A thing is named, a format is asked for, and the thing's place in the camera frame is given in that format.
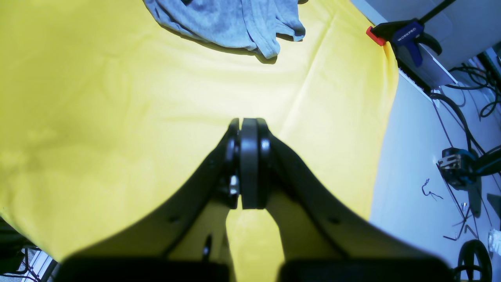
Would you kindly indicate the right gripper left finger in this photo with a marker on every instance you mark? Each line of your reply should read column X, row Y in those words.
column 182, row 240

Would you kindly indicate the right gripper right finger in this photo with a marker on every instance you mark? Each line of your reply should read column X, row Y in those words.
column 323, row 240

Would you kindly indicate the grey t-shirt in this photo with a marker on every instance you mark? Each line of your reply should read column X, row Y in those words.
column 252, row 25

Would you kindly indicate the yellow table cloth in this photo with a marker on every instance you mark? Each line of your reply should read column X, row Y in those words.
column 105, row 114

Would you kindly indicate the blue black bar clamp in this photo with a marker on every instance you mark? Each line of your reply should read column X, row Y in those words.
column 409, row 34

